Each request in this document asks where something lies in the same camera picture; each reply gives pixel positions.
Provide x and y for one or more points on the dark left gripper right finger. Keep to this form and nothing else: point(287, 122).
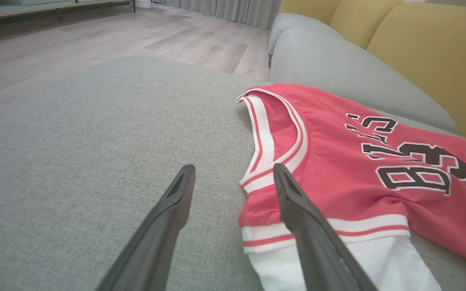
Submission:
point(318, 250)

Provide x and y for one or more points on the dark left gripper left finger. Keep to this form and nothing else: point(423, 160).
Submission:
point(160, 238)

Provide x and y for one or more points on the red basketball jersey white trim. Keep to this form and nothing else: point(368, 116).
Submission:
point(350, 182)

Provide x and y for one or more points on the large grey sofa ottoman cushion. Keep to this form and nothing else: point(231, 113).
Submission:
point(95, 161)

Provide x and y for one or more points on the grey sofa seat cushion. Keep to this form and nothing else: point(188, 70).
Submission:
point(293, 24)
point(346, 68)

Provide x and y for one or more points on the large yellow sofa back cushion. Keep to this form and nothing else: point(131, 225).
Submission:
point(439, 60)

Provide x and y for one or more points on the grey curtain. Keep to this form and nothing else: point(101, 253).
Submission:
point(233, 10)

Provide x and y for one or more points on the low tv cabinet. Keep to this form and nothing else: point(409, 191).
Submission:
point(22, 8)

